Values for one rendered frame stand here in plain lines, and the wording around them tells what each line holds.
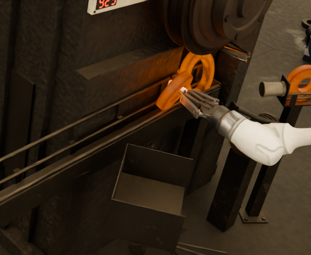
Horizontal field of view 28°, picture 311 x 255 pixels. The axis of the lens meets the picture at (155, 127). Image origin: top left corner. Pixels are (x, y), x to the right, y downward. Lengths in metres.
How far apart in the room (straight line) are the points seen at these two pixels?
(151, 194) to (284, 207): 1.23
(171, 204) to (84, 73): 0.47
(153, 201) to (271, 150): 0.39
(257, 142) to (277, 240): 0.95
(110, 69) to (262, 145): 0.52
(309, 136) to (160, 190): 0.51
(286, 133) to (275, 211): 0.94
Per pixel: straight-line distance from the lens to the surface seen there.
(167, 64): 2.17
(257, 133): 1.98
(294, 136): 2.11
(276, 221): 2.95
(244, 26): 2.09
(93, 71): 1.92
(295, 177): 3.25
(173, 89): 2.06
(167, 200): 1.92
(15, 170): 1.86
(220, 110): 2.04
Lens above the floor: 1.84
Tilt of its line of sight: 34 degrees down
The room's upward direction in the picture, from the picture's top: 14 degrees clockwise
